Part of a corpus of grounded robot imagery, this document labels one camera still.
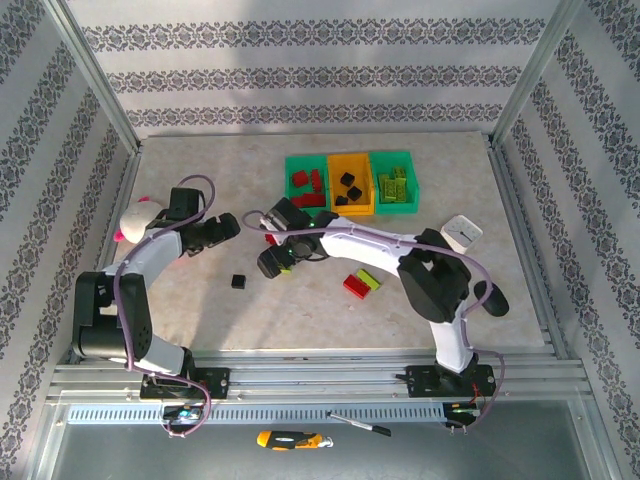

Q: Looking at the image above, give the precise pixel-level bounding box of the white square alarm clock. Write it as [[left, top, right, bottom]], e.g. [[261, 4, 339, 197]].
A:
[[441, 213, 485, 255]]

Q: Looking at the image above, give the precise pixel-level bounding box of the aluminium frame post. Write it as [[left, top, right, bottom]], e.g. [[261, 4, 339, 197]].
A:
[[43, 0, 145, 154], [489, 0, 584, 146]]

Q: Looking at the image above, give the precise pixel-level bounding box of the green plastic storage bin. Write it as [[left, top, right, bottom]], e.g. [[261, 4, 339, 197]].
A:
[[368, 148, 421, 216], [283, 153, 332, 216]]

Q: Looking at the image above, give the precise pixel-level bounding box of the long aluminium mounting rail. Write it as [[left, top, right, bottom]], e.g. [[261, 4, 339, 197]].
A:
[[47, 349, 594, 401]]

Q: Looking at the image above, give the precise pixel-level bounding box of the small electronics board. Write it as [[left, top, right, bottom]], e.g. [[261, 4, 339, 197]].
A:
[[160, 404, 205, 427], [443, 399, 485, 429]]

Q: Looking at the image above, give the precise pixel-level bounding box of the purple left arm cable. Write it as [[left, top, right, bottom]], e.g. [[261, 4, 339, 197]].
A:
[[113, 174, 216, 439]]

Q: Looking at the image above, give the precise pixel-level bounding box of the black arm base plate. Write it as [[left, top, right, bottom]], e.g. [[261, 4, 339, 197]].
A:
[[405, 364, 499, 399], [139, 367, 232, 400]]

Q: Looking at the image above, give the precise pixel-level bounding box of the yellow plastic storage bin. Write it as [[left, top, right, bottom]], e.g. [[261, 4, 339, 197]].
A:
[[326, 151, 377, 218]]

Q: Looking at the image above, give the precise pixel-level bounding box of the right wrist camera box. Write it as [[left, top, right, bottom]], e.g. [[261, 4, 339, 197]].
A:
[[263, 196, 312, 235]]

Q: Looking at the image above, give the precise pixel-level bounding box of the aluminium side rail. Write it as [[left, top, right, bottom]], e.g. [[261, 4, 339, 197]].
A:
[[69, 142, 144, 364], [489, 142, 569, 359]]

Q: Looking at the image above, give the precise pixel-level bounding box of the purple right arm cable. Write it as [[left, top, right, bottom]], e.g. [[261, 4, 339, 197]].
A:
[[242, 209, 507, 431]]

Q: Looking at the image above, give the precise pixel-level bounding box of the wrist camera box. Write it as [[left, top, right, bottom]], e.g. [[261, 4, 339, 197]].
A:
[[263, 196, 312, 235], [167, 187, 205, 222]]

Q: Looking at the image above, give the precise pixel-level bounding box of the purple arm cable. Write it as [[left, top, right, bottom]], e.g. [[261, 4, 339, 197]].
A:
[[242, 209, 507, 431], [113, 174, 216, 439]]

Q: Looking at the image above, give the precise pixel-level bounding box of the black marker pen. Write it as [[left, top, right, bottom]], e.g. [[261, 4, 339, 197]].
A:
[[326, 410, 393, 437]]

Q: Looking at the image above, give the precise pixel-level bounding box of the slotted grey cable duct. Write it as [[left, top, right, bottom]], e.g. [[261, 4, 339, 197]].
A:
[[66, 403, 447, 426]]

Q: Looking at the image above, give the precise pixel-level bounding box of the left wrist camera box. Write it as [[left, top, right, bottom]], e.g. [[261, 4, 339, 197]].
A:
[[167, 187, 205, 222]]

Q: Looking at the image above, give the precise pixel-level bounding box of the orange utility knife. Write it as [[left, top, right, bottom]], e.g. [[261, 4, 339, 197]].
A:
[[256, 429, 335, 452]]

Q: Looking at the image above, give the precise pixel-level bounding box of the white pink green plush toy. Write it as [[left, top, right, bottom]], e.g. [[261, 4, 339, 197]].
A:
[[113, 196, 201, 259]]

